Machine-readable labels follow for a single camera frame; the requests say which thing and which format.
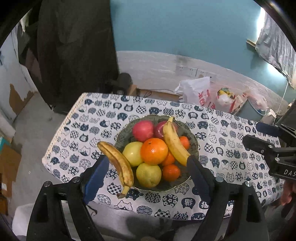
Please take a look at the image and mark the cardboard box on floor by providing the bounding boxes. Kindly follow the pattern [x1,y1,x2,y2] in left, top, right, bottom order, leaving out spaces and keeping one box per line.
[127,84,181,102]

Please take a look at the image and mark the red apple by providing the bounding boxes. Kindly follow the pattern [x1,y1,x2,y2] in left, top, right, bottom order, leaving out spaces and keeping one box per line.
[154,120,167,140]
[132,120,154,142]

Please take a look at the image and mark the large orange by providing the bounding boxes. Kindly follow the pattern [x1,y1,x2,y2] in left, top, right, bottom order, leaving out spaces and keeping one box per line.
[161,151,175,166]
[140,138,169,165]

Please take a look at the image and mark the dark hanging coat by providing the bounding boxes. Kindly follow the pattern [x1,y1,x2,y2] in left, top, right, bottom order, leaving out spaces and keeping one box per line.
[18,1,119,114]

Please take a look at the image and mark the white plastic stool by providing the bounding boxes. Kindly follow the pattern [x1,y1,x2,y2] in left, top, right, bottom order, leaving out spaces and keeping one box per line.
[260,109,281,125]

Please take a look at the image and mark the yellow banana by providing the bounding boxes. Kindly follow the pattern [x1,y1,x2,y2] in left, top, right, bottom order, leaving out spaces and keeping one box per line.
[163,116,190,167]

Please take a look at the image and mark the white wall socket strip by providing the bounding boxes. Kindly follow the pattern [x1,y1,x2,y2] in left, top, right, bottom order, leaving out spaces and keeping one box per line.
[175,65,216,80]

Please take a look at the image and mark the green pear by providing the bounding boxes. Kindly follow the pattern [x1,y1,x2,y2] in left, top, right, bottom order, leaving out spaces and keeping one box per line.
[136,163,162,189]
[122,142,144,167]

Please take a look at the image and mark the silver window curtain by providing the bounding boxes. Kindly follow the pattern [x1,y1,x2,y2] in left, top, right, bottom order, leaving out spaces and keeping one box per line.
[255,14,295,89]

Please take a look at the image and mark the white plastic shopping bag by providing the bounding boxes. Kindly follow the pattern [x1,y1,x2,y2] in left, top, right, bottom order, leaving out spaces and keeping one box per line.
[174,77,210,106]

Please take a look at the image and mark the grey blue bucket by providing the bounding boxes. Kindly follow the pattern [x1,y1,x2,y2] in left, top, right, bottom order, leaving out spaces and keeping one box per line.
[235,90,268,122]

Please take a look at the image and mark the small tangerine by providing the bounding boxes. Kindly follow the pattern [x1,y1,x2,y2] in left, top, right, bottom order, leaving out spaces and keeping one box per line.
[162,164,181,182]
[179,136,190,150]

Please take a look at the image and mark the large orange top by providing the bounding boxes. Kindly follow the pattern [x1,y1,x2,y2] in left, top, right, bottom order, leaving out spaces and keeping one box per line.
[140,138,169,165]

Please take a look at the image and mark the large orange bottom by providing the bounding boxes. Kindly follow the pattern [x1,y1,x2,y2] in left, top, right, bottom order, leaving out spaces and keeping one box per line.
[161,151,175,166]

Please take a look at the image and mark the spotted ripe banana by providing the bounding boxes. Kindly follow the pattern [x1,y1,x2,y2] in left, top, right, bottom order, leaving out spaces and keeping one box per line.
[97,141,134,198]

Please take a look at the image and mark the person right hand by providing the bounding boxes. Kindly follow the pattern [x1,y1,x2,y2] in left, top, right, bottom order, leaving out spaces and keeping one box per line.
[280,180,295,205]

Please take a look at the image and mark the red white trash bag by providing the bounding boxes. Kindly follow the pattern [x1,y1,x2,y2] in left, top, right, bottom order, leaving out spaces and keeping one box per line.
[208,88,237,113]

